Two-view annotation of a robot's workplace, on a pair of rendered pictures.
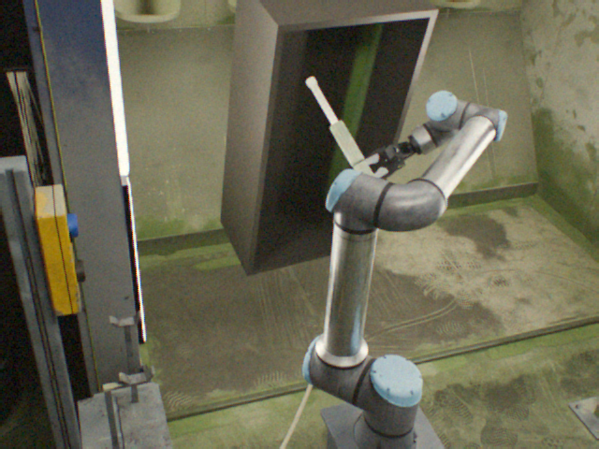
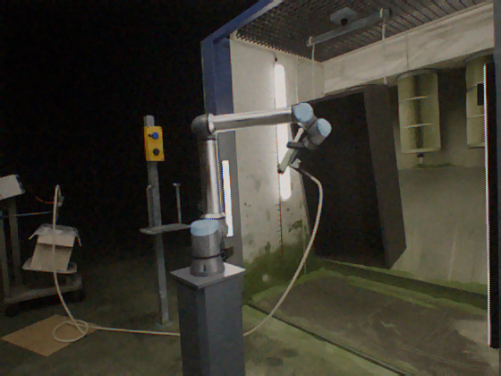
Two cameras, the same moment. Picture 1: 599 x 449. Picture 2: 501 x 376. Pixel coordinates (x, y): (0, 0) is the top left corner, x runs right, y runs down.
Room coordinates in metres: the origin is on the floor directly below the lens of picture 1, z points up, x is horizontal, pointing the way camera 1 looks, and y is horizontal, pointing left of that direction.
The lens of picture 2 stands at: (1.04, -1.99, 1.17)
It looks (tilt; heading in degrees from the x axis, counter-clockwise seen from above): 3 degrees down; 72
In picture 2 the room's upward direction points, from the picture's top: 3 degrees counter-clockwise
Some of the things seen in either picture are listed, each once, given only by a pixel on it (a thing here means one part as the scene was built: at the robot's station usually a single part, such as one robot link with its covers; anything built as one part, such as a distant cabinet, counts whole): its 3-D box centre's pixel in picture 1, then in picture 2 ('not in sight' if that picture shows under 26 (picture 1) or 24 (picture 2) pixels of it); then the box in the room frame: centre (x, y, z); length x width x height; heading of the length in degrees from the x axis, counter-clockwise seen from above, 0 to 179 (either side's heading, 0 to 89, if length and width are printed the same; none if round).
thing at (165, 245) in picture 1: (345, 218); (466, 297); (3.31, -0.28, 0.11); 2.70 x 0.02 x 0.13; 111
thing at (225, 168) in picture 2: (133, 265); (226, 198); (1.66, 0.51, 0.96); 0.06 x 0.02 x 0.63; 21
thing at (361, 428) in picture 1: (387, 425); (207, 261); (1.32, -0.31, 0.69); 0.19 x 0.19 x 0.10
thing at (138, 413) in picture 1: (127, 391); (165, 206); (1.15, 0.40, 0.95); 0.26 x 0.15 x 0.32; 21
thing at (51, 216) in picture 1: (58, 252); (154, 144); (1.11, 0.50, 1.42); 0.12 x 0.06 x 0.26; 21
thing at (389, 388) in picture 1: (390, 392); (206, 236); (1.32, -0.30, 0.83); 0.17 x 0.15 x 0.18; 62
